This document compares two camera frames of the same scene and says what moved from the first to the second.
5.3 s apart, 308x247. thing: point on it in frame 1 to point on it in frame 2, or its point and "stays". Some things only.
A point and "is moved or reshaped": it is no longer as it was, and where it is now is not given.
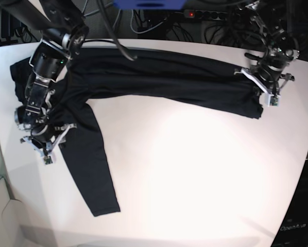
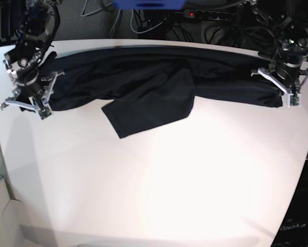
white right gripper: (46, 154) to (43, 108)
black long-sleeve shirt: (93, 73) is moved or reshaped
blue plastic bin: (149, 4) stays
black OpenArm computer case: (301, 227) stays
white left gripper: (271, 99) to (293, 96)
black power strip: (209, 15) stays
